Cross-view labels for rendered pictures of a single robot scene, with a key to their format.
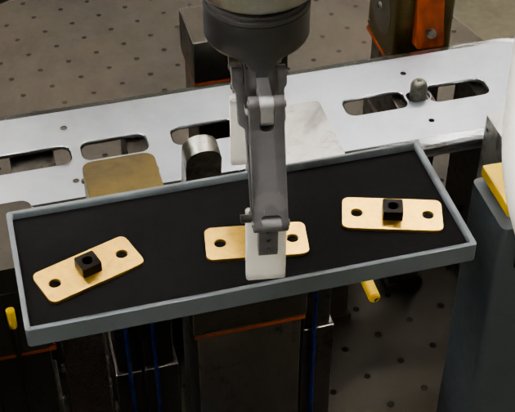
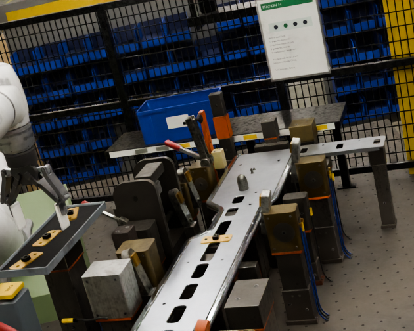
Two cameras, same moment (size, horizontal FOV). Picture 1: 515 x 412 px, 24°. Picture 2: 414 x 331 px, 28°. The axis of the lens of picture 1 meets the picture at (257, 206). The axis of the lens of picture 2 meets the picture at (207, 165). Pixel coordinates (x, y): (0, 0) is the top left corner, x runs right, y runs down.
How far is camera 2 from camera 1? 2.54 m
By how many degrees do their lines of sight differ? 100
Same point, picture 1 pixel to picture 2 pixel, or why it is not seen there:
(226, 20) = not seen: hidden behind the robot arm
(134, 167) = (142, 247)
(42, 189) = (190, 255)
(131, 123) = (211, 274)
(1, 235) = (137, 225)
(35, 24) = not seen: outside the picture
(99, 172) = (146, 241)
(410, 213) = (22, 263)
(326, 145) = (93, 273)
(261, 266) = (20, 222)
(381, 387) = not seen: outside the picture
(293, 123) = (113, 268)
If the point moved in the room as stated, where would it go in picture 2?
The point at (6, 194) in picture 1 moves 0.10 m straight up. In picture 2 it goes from (194, 249) to (186, 215)
